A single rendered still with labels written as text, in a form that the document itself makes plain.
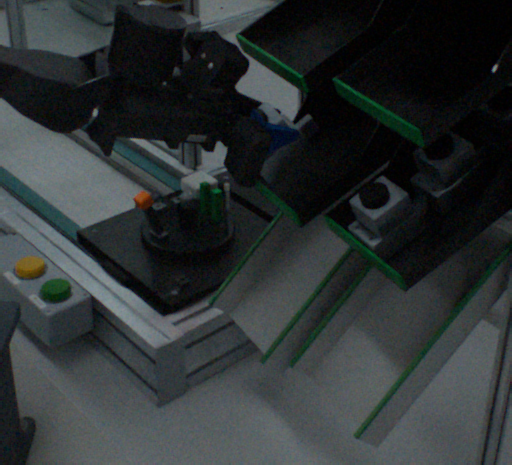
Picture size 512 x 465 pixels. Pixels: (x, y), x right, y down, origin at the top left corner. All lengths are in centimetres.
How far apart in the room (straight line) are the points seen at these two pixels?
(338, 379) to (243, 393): 23
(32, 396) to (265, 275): 36
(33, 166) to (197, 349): 59
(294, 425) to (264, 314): 16
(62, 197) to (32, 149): 19
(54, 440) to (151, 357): 16
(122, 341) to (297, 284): 27
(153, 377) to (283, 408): 18
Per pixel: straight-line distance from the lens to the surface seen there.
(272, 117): 102
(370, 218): 94
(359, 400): 109
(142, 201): 131
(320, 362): 114
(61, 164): 173
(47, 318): 130
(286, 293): 118
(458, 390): 135
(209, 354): 130
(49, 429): 128
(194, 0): 149
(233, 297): 121
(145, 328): 126
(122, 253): 138
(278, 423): 127
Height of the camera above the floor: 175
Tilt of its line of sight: 31 degrees down
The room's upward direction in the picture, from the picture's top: 1 degrees clockwise
